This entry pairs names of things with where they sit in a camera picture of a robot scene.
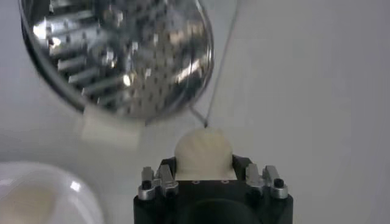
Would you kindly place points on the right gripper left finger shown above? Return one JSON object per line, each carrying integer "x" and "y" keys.
{"x": 158, "y": 184}

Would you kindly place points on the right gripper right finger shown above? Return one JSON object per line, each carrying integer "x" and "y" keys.
{"x": 259, "y": 179}

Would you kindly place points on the stainless steel steamer basket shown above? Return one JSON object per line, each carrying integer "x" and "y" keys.
{"x": 122, "y": 54}

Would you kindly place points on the white round plate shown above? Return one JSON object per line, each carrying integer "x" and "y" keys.
{"x": 82, "y": 201}

